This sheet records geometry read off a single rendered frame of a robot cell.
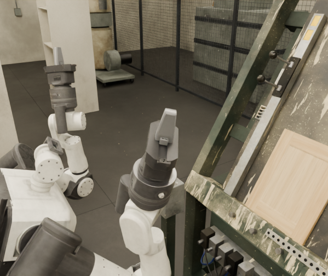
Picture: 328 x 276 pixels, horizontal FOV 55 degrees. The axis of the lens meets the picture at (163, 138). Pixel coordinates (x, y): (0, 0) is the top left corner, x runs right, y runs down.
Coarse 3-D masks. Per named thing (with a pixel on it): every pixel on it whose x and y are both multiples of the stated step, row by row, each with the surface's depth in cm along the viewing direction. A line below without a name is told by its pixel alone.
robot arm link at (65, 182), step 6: (66, 168) 127; (66, 174) 119; (60, 180) 113; (66, 180) 116; (72, 180) 119; (84, 180) 119; (90, 180) 122; (60, 186) 114; (66, 186) 116; (72, 186) 117; (78, 186) 118; (84, 186) 120; (90, 186) 123; (66, 192) 116; (72, 192) 117; (78, 192) 119; (84, 192) 121; (72, 198) 119; (78, 198) 120
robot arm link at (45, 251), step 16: (32, 240) 67; (48, 240) 65; (32, 256) 64; (48, 256) 64; (64, 256) 66; (80, 256) 69; (16, 272) 63; (32, 272) 63; (48, 272) 64; (64, 272) 66; (80, 272) 68
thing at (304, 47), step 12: (312, 36) 145; (300, 48) 148; (300, 60) 146; (288, 84) 148; (276, 96) 151; (276, 108) 150; (264, 120) 152; (264, 132) 151; (252, 144) 153; (252, 156) 153; (240, 168) 155; (240, 180) 155; (228, 192) 157
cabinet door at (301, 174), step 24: (288, 144) 142; (312, 144) 134; (264, 168) 148; (288, 168) 140; (312, 168) 132; (264, 192) 145; (288, 192) 137; (312, 192) 130; (264, 216) 142; (288, 216) 135; (312, 216) 127
